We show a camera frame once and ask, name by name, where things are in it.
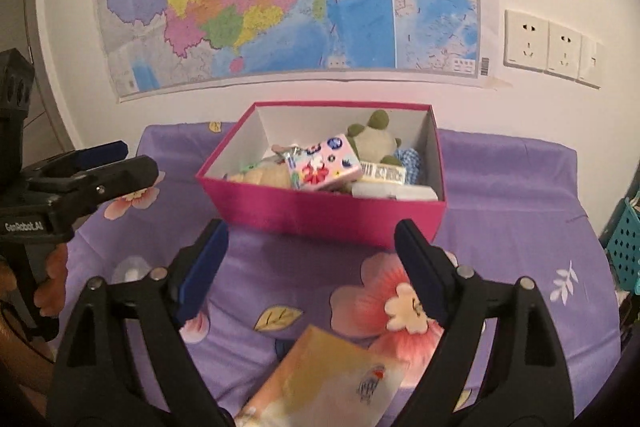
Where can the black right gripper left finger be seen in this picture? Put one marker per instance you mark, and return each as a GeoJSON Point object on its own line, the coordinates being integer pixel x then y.
{"type": "Point", "coordinates": [95, 380]}

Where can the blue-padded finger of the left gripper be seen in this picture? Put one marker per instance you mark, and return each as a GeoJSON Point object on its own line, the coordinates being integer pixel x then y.
{"type": "Point", "coordinates": [100, 155]}

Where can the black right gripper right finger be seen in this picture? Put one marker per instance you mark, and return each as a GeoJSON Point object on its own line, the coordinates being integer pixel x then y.
{"type": "Point", "coordinates": [499, 362]}

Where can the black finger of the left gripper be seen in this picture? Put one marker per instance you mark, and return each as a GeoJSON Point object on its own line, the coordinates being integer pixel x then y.
{"type": "Point", "coordinates": [82, 191]}

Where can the floral tissue pack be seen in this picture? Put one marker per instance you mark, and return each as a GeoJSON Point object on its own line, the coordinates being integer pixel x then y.
{"type": "Point", "coordinates": [324, 166]}

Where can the grey door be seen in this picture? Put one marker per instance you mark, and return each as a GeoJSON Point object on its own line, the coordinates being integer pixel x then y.
{"type": "Point", "coordinates": [45, 133]}

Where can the teal plastic basket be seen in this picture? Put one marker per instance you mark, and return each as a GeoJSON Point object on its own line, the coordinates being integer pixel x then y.
{"type": "Point", "coordinates": [620, 241]}

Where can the purple floral cloth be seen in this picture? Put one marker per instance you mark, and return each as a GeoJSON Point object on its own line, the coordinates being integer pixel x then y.
{"type": "Point", "coordinates": [512, 211]}

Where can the gold yellow packet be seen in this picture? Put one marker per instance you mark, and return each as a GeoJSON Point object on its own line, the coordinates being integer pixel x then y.
{"type": "Point", "coordinates": [325, 381]}

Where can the pink cardboard box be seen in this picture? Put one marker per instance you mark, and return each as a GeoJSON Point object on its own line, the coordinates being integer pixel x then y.
{"type": "Point", "coordinates": [318, 204]}

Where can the blue checkered cloth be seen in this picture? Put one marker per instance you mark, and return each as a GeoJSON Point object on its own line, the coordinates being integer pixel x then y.
{"type": "Point", "coordinates": [411, 160]}

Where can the white packet in box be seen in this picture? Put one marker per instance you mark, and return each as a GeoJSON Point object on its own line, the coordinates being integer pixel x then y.
{"type": "Point", "coordinates": [395, 191]}

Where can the green plush turtle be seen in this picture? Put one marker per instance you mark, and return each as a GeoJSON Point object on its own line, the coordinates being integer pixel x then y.
{"type": "Point", "coordinates": [372, 142]}

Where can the white wall switch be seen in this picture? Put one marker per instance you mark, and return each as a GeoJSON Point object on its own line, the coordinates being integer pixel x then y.
{"type": "Point", "coordinates": [591, 62]}

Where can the white wall socket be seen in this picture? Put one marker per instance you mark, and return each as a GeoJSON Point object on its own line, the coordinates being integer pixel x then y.
{"type": "Point", "coordinates": [563, 51]}
{"type": "Point", "coordinates": [526, 40]}

